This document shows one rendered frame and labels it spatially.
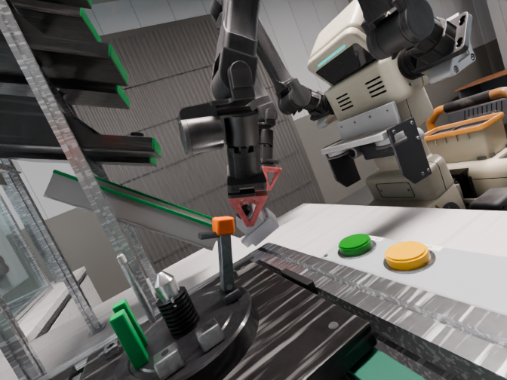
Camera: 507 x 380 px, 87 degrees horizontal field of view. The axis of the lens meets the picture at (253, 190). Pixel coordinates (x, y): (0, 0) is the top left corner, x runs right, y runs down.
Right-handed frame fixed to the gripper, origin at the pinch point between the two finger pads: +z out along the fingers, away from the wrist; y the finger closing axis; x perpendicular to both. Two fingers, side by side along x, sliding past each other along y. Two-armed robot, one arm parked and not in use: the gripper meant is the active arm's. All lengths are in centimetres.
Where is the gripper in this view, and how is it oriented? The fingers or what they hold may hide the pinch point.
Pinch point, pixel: (248, 216)
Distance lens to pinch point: 52.2
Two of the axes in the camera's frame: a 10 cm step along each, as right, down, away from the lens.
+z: 0.6, 9.0, 4.3
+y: 1.0, 4.2, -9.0
